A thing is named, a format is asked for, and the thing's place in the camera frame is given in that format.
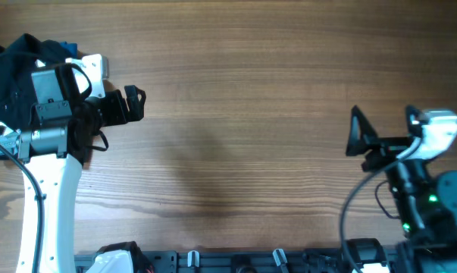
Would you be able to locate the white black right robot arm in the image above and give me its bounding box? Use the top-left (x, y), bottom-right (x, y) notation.
top-left (338, 105), bottom-right (457, 272)

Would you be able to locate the black t-shirt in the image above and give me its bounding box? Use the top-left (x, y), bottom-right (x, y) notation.
top-left (0, 33), bottom-right (70, 130)

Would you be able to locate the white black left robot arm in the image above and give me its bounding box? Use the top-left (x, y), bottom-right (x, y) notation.
top-left (16, 85), bottom-right (146, 272)

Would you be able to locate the black mounting rail base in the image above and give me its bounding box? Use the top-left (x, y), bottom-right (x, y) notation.
top-left (74, 248), bottom-right (399, 273)

